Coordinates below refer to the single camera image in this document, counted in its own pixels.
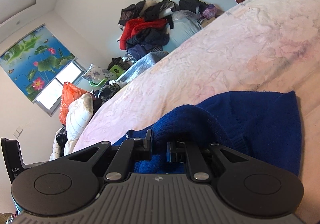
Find pink floral bed sheet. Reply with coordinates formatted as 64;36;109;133
75;0;319;223

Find green plastic stool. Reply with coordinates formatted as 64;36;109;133
89;64;125;87

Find dark clothes pile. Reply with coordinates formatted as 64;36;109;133
117;0;219;60

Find white quilted jacket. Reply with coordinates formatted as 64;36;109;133
49;93;93;161

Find light blue knitted blanket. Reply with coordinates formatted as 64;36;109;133
116;51;169;83

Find orange plastic bag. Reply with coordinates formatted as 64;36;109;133
59;81;87;125

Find white wall switch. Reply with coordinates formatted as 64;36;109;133
13;126;23;139

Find lotus print window blind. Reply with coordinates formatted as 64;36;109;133
1;26;75;101

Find blue beaded sweater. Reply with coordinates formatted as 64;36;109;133
112;90;303;177

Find red garment on pile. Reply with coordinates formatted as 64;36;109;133
119;18;167;50

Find floral white pillow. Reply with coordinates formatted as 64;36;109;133
82;63;117;84

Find leopard print dark garment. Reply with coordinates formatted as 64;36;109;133
98;84;121;104

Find clear plastic bag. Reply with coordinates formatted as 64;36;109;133
170;10;202;42

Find window with metal frame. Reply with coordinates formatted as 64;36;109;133
35;61;84;117

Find purple patterned garment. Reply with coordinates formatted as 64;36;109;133
202;4;218;20

